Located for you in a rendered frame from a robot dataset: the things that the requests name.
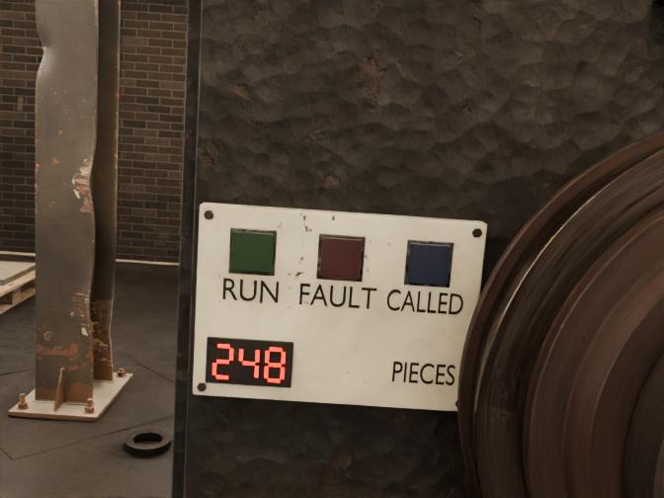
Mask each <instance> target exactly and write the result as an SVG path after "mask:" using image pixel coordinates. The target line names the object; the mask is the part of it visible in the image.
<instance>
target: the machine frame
mask: <svg viewBox="0 0 664 498"><path fill-rule="evenodd" d="M662 129H664V3H654V2H653V0H188V20H187V49H186V79H185V109H184V138H183V167H182V197H181V226H180V256H179V284H178V314H177V344H176V373H175V403H174V432H173V461H172V491H171V498H477V497H476V495H475V492H474V490H473V487H472V484H471V482H470V479H469V476H468V472H467V469H466V466H465V462H464V458H463V453H462V448H461V443H460V436H459V429H458V417H457V411H444V410H428V409H412V408H397V407H381V406H367V405H351V404H335V403H320V402H304V401H289V400H274V399H259V398H243V397H227V396H212V395H196V394H193V376H194V351H195V324H196V298H197V271H198V246H199V219H200V205H201V204H203V203H215V204H230V205H244V206H258V207H273V208H302V209H316V210H331V211H345V212H360V213H375V214H390V215H404V216H419V217H433V218H448V219H463V220H477V221H483V222H484V223H486V224H487V230H486V239H485V249H484V259H483V268H482V278H481V287H480V294H481V293H482V291H483V289H484V287H485V285H486V283H487V281H488V279H489V277H490V275H491V273H492V271H493V270H494V268H495V266H496V264H497V263H498V261H499V259H500V258H501V256H502V255H503V253H504V252H505V250H506V249H507V247H508V246H509V244H510V243H511V241H512V240H513V239H514V237H515V236H516V235H517V233H518V232H519V231H520V230H521V228H522V227H523V226H524V225H525V224H526V222H527V221H528V220H529V219H530V218H531V217H532V215H533V214H534V213H535V212H536V211H537V210H538V209H539V208H540V207H541V206H542V205H543V204H544V203H545V202H546V201H547V200H548V199H549V198H550V197H551V196H552V195H553V194H555V193H556V192H557V191H558V190H559V189H560V188H561V187H563V186H564V185H565V184H566V183H568V182H569V181H570V180H571V179H573V178H574V177H575V176H576V175H578V174H579V173H581V172H582V171H583V170H585V169H586V168H588V167H589V166H591V165H592V164H594V163H595V162H597V161H598V160H600V159H602V158H603V157H605V156H607V155H608V154H610V153H612V152H614V151H615V150H617V149H619V148H621V147H623V146H625V145H627V144H629V143H631V142H633V141H635V140H638V139H640V138H642V137H645V136H647V135H648V134H651V133H653V132H656V131H659V130H662Z"/></svg>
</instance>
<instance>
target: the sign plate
mask: <svg viewBox="0 0 664 498"><path fill-rule="evenodd" d="M486 230H487V224H486V223H484V222H483V221H477V220H463V219H448V218H433V217H419V216H404V215H390V214H375V213H360V212H345V211H331V210H316V209H302V208H287V207H258V206H244V205H230V204H215V203H203V204H201V205H200V219H199V246H198V271H197V298H196V324H195V351H194V376H193V394H196V395H212V396H227V397H243V398H259V399H274V400H289V401H304V402H320V403H335V404H351V405H367V406H381V407H397V408H412V409H428V410H444V411H457V387H458V375H459V368H460V361H461V355H462V350H463V346H464V341H465V337H466V334H467V330H468V327H469V323H470V320H471V317H472V314H473V311H474V309H475V306H476V305H477V302H478V300H479V297H480V287H481V278H482V268H483V259H484V249H485V239H486ZM234 231H242V232H257V233H272V234H274V239H273V257H272V272H271V273H270V274H269V273H254V272H239V271H232V270H231V265H232V243H233V232H234ZM322 237H331V238H346V239H361V240H362V254H361V268H360V278H359V279H344V278H329V277H320V262H321V247H322ZM411 243H419V244H434V245H449V246H451V254H450V264H449V274H448V283H447V284H446V285H433V284H418V283H408V269H409V257H410V246H411ZM217 344H227V345H230V348H229V349H233V361H229V364H216V374H217V375H228V379H219V378H216V374H212V363H216V360H229V349H228V348H217ZM270 347H273V348H282V352H286V361H285V363H284V364H281V362H282V352H275V351H270ZM239 349H243V361H244V362H255V356H256V350H260V356H259V363H258V362H255V366H259V374H258V377H254V374H255V366H246V365H243V361H239ZM266 351H270V354H269V363H275V364H281V368H285V378H284V379H281V368H277V367H269V363H265V354H266ZM265 367H269V371H268V378H278V379H279V380H280V382H268V378H264V372H265Z"/></svg>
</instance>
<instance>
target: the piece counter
mask: <svg viewBox="0 0 664 498"><path fill-rule="evenodd" d="M217 348H228V349H229V348H230V345H227V344H217ZM270 351H275V352H282V348H273V347H270ZM270 351H266V354H265V363H269V354H270ZM259 356H260V350H256V356H255V362H258V363H259ZM229 361H233V349H229V360H216V363H212V374H216V364H229ZM239 361H243V349H239ZM285 361H286V352H282V362H281V364H284V363H285ZM255 362H244V361H243V365H246V366H255ZM281 364H275V363H269V367H277V368H281ZM269 367H265V372H264V378H268V371H269ZM258 374H259V366H255V374H254V377H258ZM216 378H219V379H228V375H217V374H216ZM284 378H285V368H281V379H284ZM268 382H280V380H279V379H278V378H268Z"/></svg>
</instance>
